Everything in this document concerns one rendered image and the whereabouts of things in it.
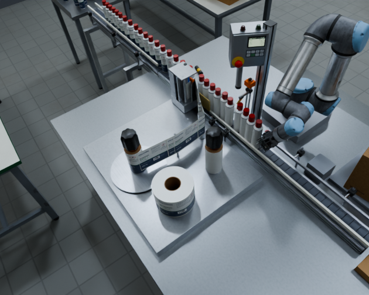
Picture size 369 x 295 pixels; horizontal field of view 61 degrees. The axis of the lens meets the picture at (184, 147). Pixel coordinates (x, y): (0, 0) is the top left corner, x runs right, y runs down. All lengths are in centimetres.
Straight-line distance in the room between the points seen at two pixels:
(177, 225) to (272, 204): 49
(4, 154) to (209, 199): 132
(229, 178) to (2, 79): 337
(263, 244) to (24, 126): 278
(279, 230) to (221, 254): 30
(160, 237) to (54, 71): 307
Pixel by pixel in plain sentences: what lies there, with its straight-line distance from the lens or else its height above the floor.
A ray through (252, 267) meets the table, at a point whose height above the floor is 83.
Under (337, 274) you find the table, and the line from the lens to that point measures 160.
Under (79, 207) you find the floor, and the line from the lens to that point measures 278.
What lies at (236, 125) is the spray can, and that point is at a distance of 182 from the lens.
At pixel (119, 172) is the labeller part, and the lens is 173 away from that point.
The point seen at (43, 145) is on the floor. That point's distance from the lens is 335.
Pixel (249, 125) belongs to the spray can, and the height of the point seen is 104.
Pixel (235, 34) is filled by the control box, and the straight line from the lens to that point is 153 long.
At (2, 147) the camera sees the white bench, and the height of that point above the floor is 80.
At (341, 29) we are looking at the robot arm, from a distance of 156.
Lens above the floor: 227
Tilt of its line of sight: 51 degrees down
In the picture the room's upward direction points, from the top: 6 degrees counter-clockwise
